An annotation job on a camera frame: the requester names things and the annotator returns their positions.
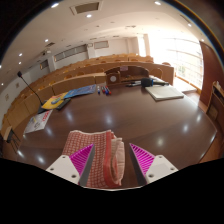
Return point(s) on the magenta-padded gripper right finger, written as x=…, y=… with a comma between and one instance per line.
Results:
x=160, y=166

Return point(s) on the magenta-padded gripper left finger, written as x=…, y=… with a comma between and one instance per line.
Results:
x=61, y=166

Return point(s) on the red white checkered towel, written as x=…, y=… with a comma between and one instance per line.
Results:
x=103, y=156

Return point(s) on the white printed poster sheet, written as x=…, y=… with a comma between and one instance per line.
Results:
x=38, y=121

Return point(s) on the black remote control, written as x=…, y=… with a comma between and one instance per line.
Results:
x=63, y=104

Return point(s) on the small black-legged side stand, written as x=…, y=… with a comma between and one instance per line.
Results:
x=6, y=133

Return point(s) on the white closed book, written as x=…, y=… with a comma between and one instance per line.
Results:
x=164, y=93

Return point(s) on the blue printed paper sheet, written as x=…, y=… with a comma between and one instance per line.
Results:
x=81, y=90

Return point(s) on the wooden shelf unit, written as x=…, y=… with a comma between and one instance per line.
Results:
x=216, y=106

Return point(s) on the wooden lecture seat rows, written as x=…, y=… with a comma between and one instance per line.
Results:
x=66, y=83

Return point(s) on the black cylindrical device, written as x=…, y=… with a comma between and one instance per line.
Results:
x=146, y=82

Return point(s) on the red marker pen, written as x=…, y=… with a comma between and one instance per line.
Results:
x=109, y=90

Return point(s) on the wooden desk organizer box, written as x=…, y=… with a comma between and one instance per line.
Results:
x=113, y=79

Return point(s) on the black gooseneck desk microphone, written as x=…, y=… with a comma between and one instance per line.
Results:
x=19, y=74

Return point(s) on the large bright window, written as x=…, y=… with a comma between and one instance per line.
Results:
x=180, y=56

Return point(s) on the round ceiling lights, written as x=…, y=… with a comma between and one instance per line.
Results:
x=89, y=15

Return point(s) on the rectangular ceiling air vent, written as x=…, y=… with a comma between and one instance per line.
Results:
x=86, y=7

